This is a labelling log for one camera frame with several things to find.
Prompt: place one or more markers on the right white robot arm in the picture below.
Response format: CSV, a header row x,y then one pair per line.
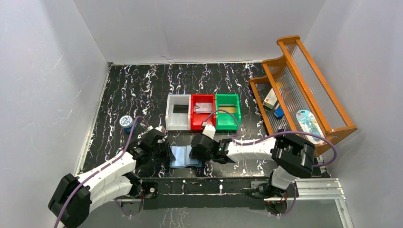
x,y
293,154

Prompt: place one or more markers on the small blue object on shelf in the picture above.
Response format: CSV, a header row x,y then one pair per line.
x,y
279,113

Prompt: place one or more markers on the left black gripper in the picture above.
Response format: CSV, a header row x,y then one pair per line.
x,y
165,149

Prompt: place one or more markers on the blue blister pack toy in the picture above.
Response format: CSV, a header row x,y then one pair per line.
x,y
308,122

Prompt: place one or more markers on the blue card holder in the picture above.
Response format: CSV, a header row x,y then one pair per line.
x,y
182,157

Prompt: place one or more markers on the blue round tape tin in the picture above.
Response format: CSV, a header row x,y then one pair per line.
x,y
126,122

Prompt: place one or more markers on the gold card in green bin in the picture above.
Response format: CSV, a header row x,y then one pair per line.
x,y
227,109

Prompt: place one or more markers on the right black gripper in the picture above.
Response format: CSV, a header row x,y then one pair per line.
x,y
195,154

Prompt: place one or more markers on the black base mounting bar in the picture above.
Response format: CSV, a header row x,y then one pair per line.
x,y
243,192

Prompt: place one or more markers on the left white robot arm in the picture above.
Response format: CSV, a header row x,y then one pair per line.
x,y
76,197

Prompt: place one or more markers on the white plastic bin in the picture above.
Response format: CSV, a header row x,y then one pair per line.
x,y
178,117

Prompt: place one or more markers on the orange wooden shelf rack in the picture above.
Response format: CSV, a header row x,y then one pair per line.
x,y
299,85

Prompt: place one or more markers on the black card in white bin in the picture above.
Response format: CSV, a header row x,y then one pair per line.
x,y
180,108

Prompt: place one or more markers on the aluminium rail frame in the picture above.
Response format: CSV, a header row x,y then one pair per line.
x,y
304,189

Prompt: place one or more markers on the green plastic bin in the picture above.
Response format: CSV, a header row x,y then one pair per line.
x,y
229,116

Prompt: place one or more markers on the small red white box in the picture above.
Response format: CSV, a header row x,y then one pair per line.
x,y
270,99

